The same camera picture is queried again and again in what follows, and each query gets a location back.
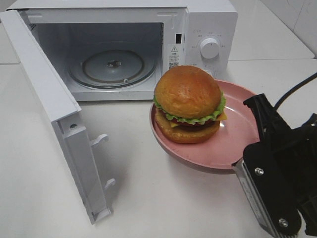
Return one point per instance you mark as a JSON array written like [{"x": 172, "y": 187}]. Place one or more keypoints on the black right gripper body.
[{"x": 295, "y": 152}]

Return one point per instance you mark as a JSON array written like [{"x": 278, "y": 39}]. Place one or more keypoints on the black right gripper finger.
[
  {"x": 270, "y": 197},
  {"x": 267, "y": 119}
]

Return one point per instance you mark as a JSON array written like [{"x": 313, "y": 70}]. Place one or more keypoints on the pink plate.
[{"x": 225, "y": 147}]

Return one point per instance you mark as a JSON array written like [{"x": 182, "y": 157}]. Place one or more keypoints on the white timer knob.
[{"x": 211, "y": 72}]

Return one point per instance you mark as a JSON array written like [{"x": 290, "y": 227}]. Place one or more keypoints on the burger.
[{"x": 189, "y": 105}]

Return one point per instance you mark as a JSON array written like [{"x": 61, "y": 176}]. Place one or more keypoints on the white microwave door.
[{"x": 63, "y": 112}]

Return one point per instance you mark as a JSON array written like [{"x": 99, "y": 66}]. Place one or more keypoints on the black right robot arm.
[{"x": 278, "y": 174}]

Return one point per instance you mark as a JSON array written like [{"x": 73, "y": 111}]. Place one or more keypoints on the white power knob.
[{"x": 209, "y": 47}]

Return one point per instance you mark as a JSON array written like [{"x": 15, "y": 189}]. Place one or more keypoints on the white warning label sticker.
[{"x": 174, "y": 56}]

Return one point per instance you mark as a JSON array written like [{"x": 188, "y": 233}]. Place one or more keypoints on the glass turntable plate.
[{"x": 112, "y": 69}]

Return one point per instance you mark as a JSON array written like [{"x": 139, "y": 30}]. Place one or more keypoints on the white microwave oven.
[{"x": 69, "y": 29}]

